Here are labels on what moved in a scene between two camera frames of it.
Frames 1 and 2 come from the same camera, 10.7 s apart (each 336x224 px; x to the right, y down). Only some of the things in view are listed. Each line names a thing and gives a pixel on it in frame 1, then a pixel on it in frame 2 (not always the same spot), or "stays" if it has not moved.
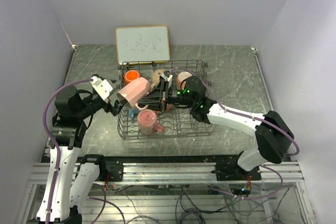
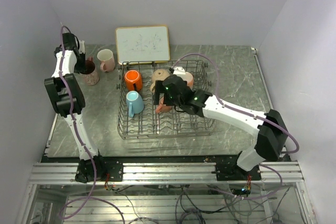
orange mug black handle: (130, 75) stays
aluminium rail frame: (284, 174) stays
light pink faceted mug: (135, 92) to (108, 64)
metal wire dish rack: (164, 99) stays
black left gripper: (107, 107) to (82, 68)
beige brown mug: (155, 78) stays
